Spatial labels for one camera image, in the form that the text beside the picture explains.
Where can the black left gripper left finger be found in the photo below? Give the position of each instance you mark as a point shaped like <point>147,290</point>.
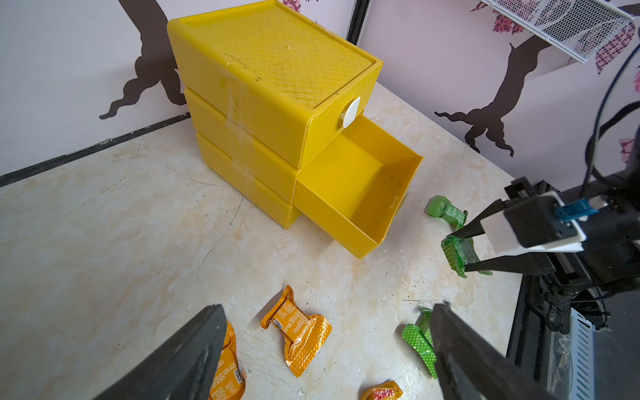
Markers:
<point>183,367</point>

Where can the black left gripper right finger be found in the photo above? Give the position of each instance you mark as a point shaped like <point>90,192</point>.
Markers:
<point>469,367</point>

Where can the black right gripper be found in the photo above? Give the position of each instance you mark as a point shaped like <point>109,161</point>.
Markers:
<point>609,261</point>

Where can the green cookie packet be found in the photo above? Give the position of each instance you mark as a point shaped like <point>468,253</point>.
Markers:
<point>441,207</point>
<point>459,253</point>
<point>418,336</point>

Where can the orange cookie packet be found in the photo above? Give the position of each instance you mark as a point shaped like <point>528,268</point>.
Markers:
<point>229,382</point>
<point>303,335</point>
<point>388,390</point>

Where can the yellow drawer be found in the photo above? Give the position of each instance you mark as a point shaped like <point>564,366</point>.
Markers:
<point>355,187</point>
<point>326,124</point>

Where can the yellow top drawer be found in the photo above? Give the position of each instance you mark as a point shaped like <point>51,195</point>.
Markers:
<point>326,124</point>

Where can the yellow plastic drawer cabinet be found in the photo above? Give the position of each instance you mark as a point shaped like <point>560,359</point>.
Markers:
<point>254,76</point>

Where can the white slotted cable duct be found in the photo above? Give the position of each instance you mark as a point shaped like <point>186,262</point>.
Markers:
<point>582,358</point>

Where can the white wire shelf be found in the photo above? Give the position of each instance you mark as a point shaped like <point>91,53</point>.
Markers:
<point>581,29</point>

